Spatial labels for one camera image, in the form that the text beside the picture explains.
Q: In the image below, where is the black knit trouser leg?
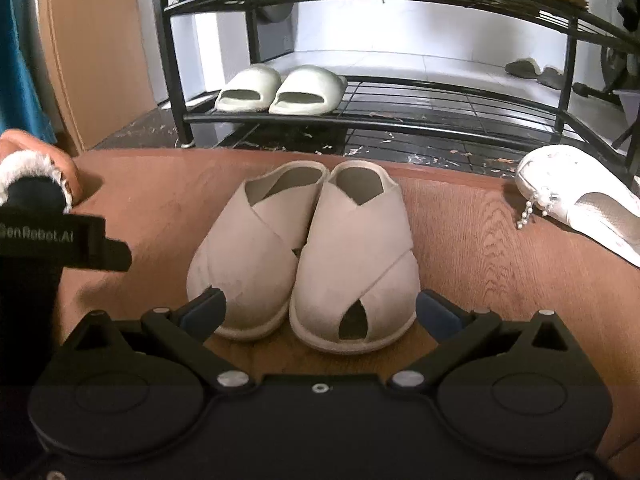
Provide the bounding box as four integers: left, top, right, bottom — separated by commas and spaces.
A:
1, 177, 68, 220

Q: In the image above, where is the orange fur-lined slipper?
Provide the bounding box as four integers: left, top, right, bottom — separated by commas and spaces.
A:
1, 129, 82, 212

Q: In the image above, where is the pink cross-strap mule shoe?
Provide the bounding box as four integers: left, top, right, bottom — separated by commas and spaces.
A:
186, 160, 329, 341
288, 159, 421, 354

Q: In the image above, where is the teal curtain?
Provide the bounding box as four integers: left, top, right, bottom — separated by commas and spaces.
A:
0, 0, 56, 144

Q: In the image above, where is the black metal shoe rack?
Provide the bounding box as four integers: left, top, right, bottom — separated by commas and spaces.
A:
153, 0, 637, 173

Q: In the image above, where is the pale green slide slipper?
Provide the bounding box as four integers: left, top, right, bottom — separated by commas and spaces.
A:
215, 64, 282, 113
268, 65, 348, 116

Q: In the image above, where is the white floral pearl flat shoe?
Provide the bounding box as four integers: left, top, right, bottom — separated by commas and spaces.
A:
515, 144, 639, 266

